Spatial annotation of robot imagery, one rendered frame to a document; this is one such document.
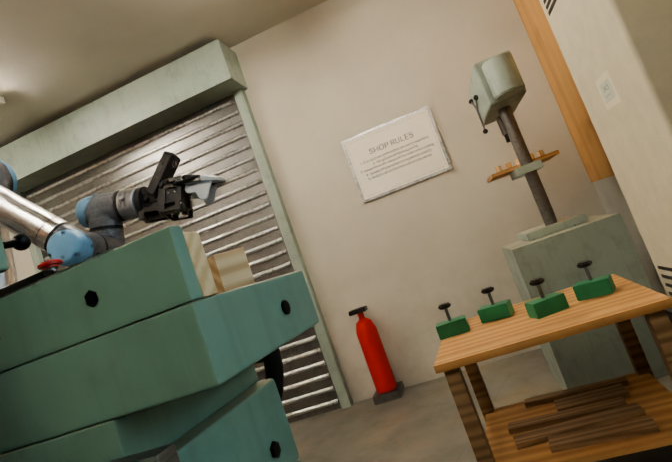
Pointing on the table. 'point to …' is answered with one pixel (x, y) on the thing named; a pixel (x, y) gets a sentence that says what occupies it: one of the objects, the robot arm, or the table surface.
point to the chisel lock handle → (18, 242)
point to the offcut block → (230, 270)
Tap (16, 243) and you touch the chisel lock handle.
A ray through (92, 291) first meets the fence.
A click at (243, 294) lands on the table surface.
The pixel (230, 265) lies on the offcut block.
